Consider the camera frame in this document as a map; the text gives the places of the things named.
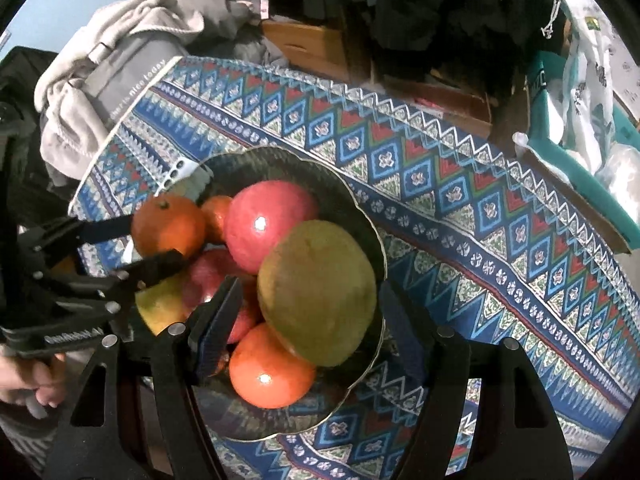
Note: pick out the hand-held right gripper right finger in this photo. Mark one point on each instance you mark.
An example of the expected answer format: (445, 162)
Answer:
(402, 330)

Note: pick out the light grey sweatshirt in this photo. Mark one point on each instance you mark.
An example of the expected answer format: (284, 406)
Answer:
(70, 120)

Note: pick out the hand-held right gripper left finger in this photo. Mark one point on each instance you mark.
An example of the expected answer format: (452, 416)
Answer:
(215, 330)

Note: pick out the small orange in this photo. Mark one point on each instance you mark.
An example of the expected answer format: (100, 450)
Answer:
(216, 217)

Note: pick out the white phone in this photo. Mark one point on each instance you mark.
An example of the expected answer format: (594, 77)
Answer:
(175, 170)

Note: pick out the red apple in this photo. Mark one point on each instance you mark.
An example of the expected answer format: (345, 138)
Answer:
(265, 230)
(210, 275)

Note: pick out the clear plastic bag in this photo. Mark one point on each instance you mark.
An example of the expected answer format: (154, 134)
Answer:
(625, 170)

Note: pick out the white printed plastic bag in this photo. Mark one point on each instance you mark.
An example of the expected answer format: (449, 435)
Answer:
(590, 75)

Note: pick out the dark glass bowl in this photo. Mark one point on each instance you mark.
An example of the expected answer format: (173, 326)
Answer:
(320, 180)

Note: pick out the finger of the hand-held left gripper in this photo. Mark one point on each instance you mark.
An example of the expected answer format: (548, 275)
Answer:
(150, 270)
(100, 230)

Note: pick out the blue patterned tablecloth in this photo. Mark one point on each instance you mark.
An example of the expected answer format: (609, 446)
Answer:
(450, 185)

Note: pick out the flattened brown cardboard box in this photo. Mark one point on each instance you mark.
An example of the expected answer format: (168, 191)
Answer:
(450, 102)

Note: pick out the dark hanging clothes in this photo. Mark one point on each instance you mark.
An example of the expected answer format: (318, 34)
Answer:
(450, 10)

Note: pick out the yellow pear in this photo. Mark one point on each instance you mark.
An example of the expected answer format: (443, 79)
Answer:
(162, 307)

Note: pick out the green yellow mango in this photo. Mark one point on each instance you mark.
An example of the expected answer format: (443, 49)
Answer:
(320, 295)

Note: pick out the black backpack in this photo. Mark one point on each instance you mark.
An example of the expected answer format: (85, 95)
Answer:
(25, 110)

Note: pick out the grey fabric bag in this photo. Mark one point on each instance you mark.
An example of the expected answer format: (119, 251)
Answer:
(125, 80)

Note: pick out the person's left forearm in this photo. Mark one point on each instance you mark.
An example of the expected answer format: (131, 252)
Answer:
(17, 435)

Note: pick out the orange red persimmon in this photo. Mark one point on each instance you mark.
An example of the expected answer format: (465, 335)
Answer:
(270, 370)

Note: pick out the tangerine with green stem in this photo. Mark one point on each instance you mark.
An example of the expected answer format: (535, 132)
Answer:
(167, 225)

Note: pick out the person's left hand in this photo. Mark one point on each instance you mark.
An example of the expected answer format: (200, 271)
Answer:
(30, 380)

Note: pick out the teal plastic bin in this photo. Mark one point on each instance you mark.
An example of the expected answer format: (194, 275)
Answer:
(542, 110)

